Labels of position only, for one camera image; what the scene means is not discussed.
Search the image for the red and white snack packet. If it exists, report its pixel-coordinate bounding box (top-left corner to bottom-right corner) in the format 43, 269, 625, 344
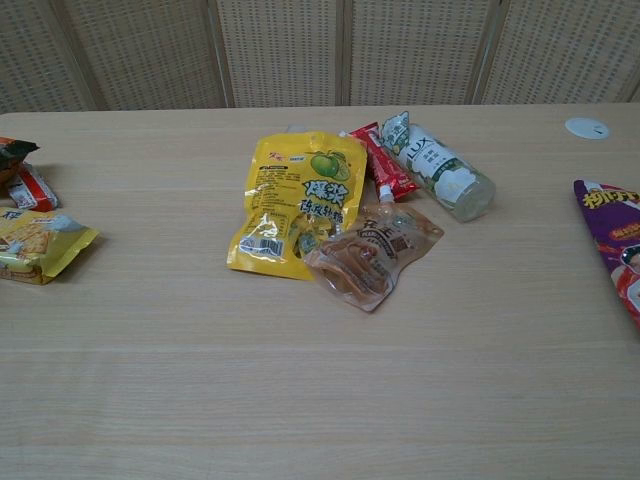
6, 162, 62, 212

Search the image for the white round cable grommet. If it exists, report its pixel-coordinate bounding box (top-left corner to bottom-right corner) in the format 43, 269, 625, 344
565, 117, 611, 141

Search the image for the beige rattan folding screen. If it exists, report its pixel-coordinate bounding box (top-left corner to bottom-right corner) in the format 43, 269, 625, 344
0, 0, 640, 114

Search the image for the purple snack bag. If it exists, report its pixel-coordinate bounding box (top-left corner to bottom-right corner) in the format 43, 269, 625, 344
572, 179, 640, 329

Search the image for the red sauce pouch with spout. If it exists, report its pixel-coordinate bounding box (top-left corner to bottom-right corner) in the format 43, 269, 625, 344
339, 122, 422, 204

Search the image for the orange and black snack bag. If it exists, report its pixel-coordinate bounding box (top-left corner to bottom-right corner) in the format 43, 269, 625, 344
0, 135, 41, 187

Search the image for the brown peanut butter spout pouch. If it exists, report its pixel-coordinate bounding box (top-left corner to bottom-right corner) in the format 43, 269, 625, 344
302, 201, 446, 314

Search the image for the yellow cracker bag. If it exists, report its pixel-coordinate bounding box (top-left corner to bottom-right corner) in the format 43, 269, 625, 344
0, 206, 101, 287

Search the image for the clear LUX bottle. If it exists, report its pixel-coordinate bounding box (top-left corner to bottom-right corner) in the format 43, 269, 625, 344
381, 113, 497, 223

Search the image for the yellow lime candy bag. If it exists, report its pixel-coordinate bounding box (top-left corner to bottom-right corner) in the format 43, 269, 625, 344
226, 125, 369, 282

